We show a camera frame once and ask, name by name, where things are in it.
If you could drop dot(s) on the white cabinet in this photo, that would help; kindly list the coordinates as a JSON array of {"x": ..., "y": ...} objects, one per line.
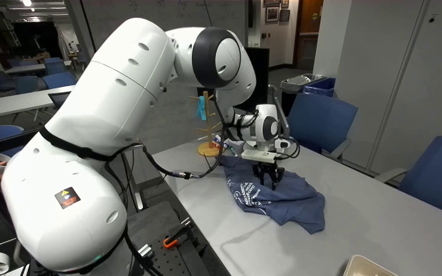
[{"x": 409, "y": 77}]

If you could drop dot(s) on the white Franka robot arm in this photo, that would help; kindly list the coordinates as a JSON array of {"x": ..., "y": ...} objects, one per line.
[{"x": 102, "y": 102}]

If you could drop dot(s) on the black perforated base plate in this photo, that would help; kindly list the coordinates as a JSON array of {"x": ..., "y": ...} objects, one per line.
[{"x": 175, "y": 263}]

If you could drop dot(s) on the beige plastic tray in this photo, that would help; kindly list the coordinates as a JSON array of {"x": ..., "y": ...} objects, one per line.
[{"x": 366, "y": 267}]

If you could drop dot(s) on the white background table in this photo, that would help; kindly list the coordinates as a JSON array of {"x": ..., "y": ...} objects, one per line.
[{"x": 6, "y": 105}]

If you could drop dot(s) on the blue printed t-shirt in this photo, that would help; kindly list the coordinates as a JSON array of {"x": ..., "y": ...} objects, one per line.
[{"x": 291, "y": 204}]

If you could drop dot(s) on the grey trash bin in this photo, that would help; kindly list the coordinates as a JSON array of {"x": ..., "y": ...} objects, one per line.
[{"x": 294, "y": 86}]

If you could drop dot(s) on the framed wall picture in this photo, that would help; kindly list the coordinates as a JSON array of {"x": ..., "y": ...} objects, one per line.
[{"x": 271, "y": 14}]

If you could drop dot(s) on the yellow object on table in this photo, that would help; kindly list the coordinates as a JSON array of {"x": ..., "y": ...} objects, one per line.
[{"x": 207, "y": 149}]

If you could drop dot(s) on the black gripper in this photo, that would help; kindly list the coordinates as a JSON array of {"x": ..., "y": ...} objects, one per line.
[{"x": 267, "y": 169}]

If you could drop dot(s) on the black monitor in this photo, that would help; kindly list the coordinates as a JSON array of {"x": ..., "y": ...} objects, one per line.
[{"x": 259, "y": 71}]

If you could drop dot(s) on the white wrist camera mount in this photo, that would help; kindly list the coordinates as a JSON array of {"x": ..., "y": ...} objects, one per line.
[{"x": 259, "y": 155}]

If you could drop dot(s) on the brown wooden door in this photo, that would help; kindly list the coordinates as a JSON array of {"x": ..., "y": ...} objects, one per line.
[{"x": 310, "y": 17}]

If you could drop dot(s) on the blue office chair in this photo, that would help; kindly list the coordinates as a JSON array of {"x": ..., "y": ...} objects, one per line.
[
  {"x": 320, "y": 123},
  {"x": 437, "y": 177}
]

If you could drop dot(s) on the blue recycling bin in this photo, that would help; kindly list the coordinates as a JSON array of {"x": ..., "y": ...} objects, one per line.
[{"x": 322, "y": 86}]

